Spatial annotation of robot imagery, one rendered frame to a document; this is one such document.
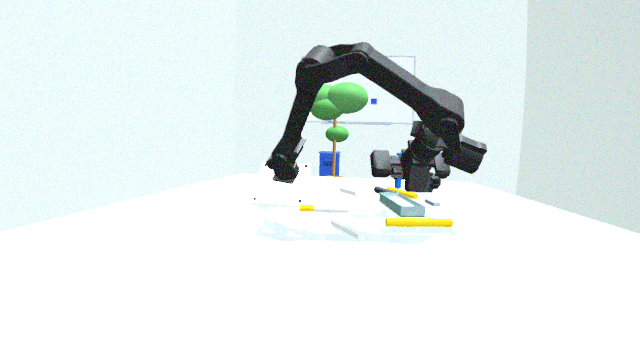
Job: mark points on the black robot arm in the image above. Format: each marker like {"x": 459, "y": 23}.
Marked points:
{"x": 441, "y": 113}

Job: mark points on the blue stylus with grey tip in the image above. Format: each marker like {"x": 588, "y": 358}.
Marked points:
{"x": 398, "y": 181}

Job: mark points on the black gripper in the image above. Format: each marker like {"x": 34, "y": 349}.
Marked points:
{"x": 383, "y": 164}

